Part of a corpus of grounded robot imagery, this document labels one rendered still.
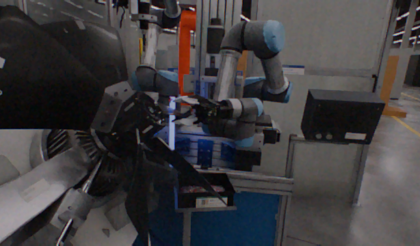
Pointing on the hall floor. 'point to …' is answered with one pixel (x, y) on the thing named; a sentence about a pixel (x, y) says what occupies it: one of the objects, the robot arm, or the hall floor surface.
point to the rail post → (283, 220)
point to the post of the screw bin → (186, 228)
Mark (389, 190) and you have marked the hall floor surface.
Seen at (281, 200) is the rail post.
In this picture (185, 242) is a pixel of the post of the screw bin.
